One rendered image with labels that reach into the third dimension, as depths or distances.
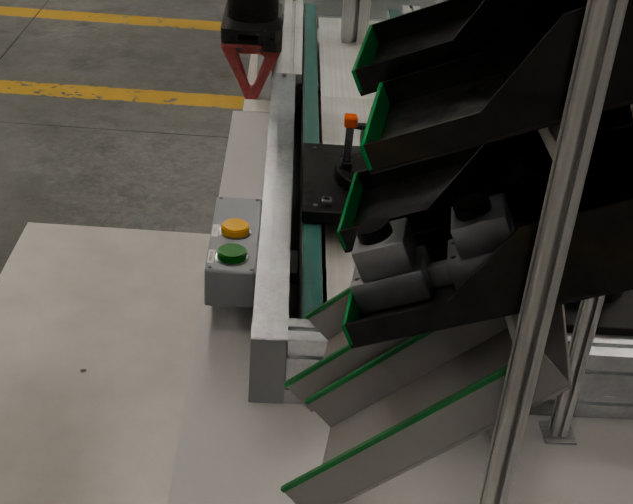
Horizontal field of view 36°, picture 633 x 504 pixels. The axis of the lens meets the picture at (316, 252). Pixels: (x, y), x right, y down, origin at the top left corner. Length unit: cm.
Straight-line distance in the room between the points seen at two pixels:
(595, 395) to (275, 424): 41
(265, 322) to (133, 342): 22
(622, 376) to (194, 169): 262
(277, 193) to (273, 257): 19
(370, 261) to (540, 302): 15
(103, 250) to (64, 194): 199
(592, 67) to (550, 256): 14
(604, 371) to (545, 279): 57
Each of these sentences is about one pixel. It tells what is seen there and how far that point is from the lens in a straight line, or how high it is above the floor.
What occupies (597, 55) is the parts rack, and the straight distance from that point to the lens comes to 65.
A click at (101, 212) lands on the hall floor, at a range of 341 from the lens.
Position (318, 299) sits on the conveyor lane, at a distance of 128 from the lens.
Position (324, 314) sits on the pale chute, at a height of 103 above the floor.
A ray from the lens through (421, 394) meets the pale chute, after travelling 94.
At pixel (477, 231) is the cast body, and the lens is 78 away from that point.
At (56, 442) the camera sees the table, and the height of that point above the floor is 86.
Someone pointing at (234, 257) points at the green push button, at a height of 97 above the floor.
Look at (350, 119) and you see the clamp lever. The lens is 149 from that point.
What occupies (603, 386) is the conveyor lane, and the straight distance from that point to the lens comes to 128.
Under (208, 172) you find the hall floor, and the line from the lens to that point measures 367.
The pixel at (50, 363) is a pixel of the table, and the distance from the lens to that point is 132.
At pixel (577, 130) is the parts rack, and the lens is 66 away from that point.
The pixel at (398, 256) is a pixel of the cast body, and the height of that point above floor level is 126.
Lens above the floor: 166
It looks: 31 degrees down
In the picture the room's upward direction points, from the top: 5 degrees clockwise
